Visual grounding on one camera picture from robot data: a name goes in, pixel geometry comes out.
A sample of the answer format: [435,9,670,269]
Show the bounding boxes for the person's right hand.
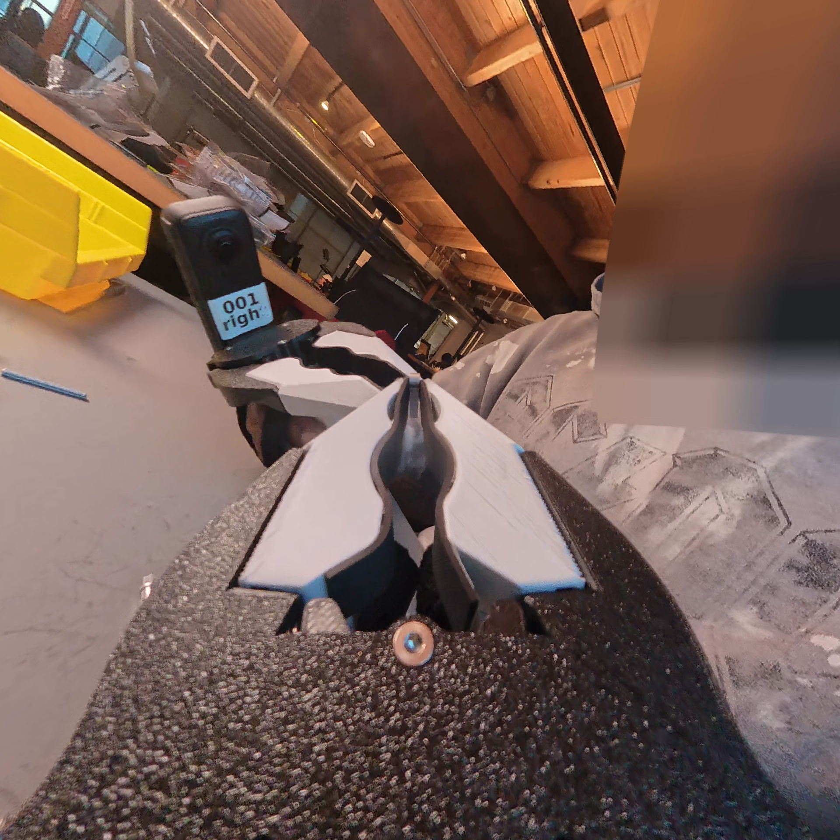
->
[241,398,329,468]

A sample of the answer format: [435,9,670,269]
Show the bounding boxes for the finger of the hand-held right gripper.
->
[246,356,383,425]
[314,327,420,385]

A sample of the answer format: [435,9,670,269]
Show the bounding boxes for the small yellow parts bin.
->
[37,184,152,313]

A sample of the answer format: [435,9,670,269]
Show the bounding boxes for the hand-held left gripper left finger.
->
[238,381,410,605]

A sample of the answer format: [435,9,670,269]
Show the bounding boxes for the light wooden beam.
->
[0,63,340,320]

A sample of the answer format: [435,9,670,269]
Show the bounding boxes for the large yellow parts bin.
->
[0,112,82,300]

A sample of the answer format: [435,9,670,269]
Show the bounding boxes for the clear plastic bags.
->
[171,138,290,217]

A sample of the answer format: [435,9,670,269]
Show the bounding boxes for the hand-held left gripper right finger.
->
[426,381,589,618]

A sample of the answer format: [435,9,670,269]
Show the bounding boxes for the thin grey axle rod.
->
[0,372,90,403]

